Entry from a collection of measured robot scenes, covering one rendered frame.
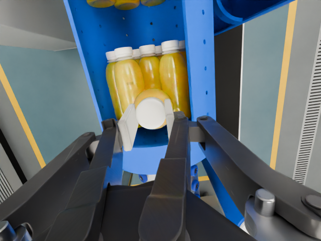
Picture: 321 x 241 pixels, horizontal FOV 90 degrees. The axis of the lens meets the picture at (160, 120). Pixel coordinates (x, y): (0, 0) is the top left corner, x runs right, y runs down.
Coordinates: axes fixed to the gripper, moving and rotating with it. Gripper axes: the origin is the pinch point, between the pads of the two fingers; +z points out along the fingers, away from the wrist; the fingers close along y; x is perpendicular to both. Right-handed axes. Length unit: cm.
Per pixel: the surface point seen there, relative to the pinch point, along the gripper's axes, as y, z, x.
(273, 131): 109, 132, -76
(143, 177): -10.0, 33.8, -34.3
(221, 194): 25, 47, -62
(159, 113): 1.2, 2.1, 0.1
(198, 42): 8.8, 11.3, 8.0
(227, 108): 56, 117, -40
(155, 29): 2.4, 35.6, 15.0
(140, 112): -1.2, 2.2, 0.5
